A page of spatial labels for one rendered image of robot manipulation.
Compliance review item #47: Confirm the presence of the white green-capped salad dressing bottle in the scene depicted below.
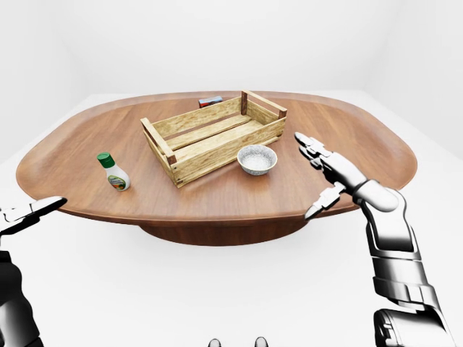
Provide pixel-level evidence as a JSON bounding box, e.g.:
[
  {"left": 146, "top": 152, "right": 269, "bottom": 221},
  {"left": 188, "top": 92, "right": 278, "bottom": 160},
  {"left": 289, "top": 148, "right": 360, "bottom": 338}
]
[{"left": 96, "top": 152, "right": 131, "bottom": 192}]

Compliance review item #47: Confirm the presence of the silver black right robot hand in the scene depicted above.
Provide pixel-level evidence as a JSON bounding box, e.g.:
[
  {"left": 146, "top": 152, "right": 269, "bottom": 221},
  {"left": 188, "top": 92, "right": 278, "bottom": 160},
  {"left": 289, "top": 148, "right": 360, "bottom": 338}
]
[{"left": 294, "top": 132, "right": 369, "bottom": 221}]

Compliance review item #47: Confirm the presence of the small red blue printed box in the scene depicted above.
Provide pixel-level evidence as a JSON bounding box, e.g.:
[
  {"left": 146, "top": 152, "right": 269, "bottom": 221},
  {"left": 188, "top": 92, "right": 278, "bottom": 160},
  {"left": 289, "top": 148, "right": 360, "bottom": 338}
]
[{"left": 197, "top": 95, "right": 224, "bottom": 108}]

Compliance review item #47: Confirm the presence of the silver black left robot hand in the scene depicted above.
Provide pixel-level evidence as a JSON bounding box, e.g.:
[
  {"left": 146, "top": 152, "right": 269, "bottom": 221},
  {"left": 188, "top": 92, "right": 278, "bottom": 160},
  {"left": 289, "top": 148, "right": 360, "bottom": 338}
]
[{"left": 0, "top": 196, "right": 69, "bottom": 235}]

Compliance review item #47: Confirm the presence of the grey speckled bowl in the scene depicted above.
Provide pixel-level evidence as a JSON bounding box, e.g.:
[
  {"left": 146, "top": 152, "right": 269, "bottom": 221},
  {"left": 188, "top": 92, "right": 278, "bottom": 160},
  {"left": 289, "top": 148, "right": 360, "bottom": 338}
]
[{"left": 237, "top": 145, "right": 279, "bottom": 177}]

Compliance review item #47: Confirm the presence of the wooden slat tray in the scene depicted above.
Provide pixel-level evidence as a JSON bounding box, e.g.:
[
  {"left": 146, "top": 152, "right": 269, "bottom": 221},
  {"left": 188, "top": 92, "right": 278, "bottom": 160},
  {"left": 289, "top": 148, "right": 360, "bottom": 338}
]
[{"left": 140, "top": 90, "right": 288, "bottom": 189}]

